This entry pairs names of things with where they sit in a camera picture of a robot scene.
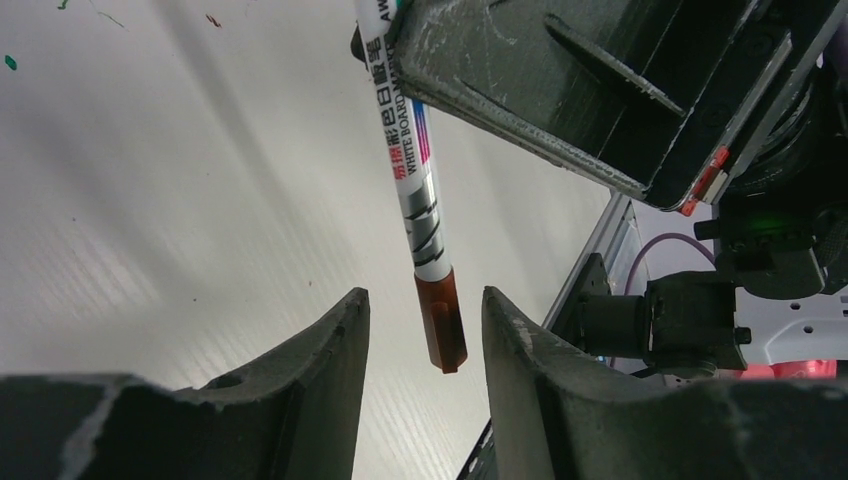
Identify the aluminium frame rail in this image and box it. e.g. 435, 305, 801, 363
542, 193, 641, 330

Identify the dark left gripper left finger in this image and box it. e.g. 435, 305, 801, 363
1, 288, 370, 479

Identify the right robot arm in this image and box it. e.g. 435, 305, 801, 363
389, 1, 847, 378

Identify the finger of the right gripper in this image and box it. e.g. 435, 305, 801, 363
389, 1, 847, 211

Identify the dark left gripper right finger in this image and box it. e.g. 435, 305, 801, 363
481, 287, 847, 479

